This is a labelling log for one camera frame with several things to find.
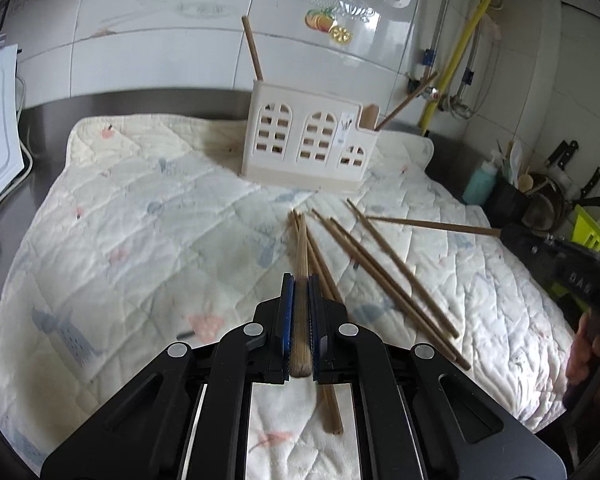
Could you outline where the metal hose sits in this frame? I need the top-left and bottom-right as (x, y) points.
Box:
(430, 0), (455, 68)

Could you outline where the teal soap bottle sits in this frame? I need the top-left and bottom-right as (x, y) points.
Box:
(462, 150), (502, 207)

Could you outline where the yellow pipe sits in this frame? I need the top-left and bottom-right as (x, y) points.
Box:
(419, 0), (499, 137)

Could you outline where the wooden chopstick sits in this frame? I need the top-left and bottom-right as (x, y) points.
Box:
(328, 217), (460, 361)
(376, 71), (440, 130)
(311, 208), (472, 371)
(345, 198), (461, 339)
(294, 211), (345, 435)
(289, 213), (312, 379)
(366, 215), (503, 237)
(241, 15), (265, 82)
(287, 211), (301, 276)

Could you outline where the dark round pan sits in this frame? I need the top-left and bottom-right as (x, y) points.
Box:
(522, 174), (572, 233)

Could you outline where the white house-shaped utensil holder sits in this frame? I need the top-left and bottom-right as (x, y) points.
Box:
(239, 79), (382, 195)

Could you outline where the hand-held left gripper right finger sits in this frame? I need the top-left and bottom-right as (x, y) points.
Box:
(308, 274), (566, 480)

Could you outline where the black utensil container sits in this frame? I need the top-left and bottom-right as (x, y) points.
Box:
(489, 179), (532, 227)

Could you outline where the black-handled knife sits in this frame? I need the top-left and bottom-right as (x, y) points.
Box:
(579, 166), (600, 202)
(544, 139), (579, 172)

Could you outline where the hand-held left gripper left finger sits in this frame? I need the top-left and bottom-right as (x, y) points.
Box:
(40, 272), (296, 480)

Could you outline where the green plastic basket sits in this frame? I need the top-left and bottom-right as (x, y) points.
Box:
(550, 204), (600, 297)

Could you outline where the white quilted printed mat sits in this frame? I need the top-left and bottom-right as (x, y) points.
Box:
(0, 114), (577, 480)

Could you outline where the metal water valve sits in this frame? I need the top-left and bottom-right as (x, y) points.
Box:
(405, 74), (477, 122)

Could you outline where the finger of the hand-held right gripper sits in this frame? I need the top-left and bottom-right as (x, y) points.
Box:
(499, 223), (537, 261)

